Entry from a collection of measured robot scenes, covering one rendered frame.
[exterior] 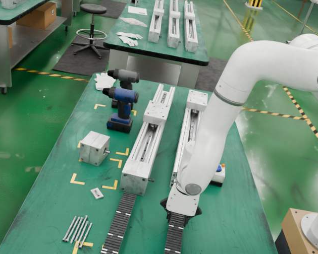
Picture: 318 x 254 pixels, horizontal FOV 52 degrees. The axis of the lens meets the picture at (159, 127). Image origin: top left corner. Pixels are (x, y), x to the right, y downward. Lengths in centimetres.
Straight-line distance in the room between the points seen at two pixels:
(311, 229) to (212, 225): 34
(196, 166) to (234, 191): 57
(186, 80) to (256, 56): 216
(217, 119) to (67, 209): 63
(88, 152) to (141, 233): 42
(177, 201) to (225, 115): 36
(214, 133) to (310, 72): 29
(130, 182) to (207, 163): 44
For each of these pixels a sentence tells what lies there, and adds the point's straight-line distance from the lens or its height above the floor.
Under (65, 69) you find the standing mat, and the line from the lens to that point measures 414.
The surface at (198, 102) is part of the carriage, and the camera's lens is 180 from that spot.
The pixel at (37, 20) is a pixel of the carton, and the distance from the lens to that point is 482.
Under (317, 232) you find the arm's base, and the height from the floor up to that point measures 90.
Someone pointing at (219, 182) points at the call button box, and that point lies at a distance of 143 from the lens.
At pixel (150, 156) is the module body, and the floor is 86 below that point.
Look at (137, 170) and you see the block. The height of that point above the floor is 87.
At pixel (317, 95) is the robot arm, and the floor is 137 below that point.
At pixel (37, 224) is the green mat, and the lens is 119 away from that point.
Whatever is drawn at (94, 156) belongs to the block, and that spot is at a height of 83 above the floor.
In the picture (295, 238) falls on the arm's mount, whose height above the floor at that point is 84.
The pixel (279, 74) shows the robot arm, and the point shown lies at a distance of 84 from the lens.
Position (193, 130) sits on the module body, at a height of 84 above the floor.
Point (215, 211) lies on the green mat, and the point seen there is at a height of 78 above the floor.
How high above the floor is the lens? 168
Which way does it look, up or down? 31 degrees down
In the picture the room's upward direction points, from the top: 12 degrees clockwise
